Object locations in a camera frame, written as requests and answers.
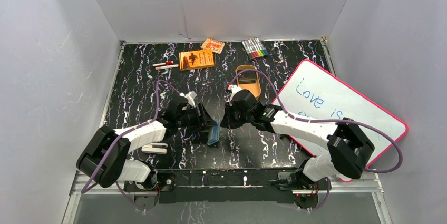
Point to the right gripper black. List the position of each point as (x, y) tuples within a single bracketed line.
[(227, 121)]

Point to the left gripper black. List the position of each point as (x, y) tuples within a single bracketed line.
[(202, 118)]

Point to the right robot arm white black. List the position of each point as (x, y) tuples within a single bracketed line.
[(348, 147)]

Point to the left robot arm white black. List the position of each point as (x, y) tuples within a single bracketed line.
[(105, 160)]

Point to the black cards in tray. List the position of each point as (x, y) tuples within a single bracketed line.
[(248, 77)]

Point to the small orange card pack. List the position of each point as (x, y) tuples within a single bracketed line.
[(215, 46)]

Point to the tan oval tray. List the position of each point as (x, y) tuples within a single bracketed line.
[(255, 88)]

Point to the white whiteboard eraser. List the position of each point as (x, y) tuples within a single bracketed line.
[(155, 148)]

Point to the orange book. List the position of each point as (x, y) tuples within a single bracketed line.
[(198, 59)]

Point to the red capped marker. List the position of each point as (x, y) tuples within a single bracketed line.
[(163, 64)]

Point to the white marker pen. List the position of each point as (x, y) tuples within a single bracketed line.
[(167, 67)]

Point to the coloured marker set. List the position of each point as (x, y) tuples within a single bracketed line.
[(254, 48)]

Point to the pink framed whiteboard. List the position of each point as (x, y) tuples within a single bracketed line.
[(314, 93)]

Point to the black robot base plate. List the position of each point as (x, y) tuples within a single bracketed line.
[(227, 184)]

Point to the aluminium frame rail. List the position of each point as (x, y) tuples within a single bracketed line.
[(368, 183)]

